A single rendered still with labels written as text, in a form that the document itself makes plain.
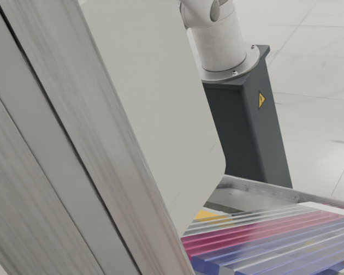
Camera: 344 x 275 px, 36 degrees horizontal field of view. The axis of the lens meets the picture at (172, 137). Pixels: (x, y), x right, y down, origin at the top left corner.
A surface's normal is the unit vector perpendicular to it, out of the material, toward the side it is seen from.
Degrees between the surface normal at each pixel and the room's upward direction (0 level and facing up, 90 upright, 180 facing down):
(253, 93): 90
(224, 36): 90
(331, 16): 0
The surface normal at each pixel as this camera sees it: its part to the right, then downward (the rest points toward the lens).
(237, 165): -0.48, 0.64
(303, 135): -0.29, -0.76
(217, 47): -0.11, 0.63
